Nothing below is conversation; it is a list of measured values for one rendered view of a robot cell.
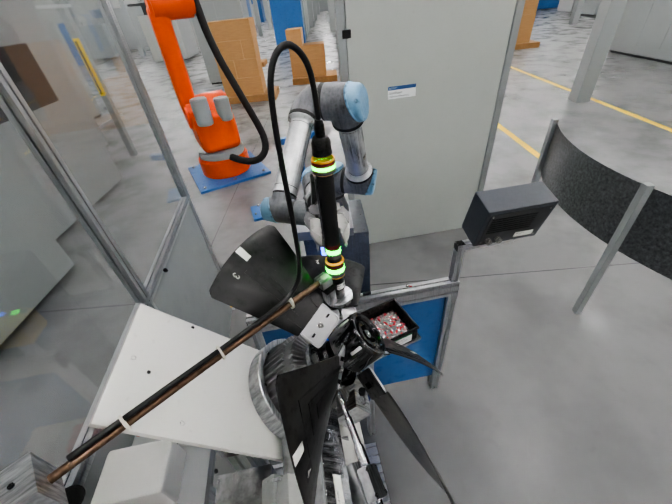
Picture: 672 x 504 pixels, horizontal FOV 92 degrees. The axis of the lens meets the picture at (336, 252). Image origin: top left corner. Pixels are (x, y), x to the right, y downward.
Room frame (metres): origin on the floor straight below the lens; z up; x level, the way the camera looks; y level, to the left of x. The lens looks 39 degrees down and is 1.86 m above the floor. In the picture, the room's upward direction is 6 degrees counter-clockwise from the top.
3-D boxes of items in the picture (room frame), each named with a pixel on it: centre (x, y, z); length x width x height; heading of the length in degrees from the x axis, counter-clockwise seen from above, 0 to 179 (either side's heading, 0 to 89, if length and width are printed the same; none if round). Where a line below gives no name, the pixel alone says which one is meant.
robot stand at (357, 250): (1.35, -0.01, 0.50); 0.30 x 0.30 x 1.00; 0
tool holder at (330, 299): (0.56, 0.01, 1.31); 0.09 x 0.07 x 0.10; 131
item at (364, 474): (0.22, -0.02, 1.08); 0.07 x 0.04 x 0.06; 16
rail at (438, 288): (0.93, -0.06, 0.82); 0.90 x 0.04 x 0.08; 96
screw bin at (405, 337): (0.77, -0.14, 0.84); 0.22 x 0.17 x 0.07; 112
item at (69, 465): (0.36, 0.24, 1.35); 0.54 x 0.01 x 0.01; 131
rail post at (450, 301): (0.98, -0.48, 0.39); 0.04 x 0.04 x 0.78; 6
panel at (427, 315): (0.93, -0.06, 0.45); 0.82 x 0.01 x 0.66; 96
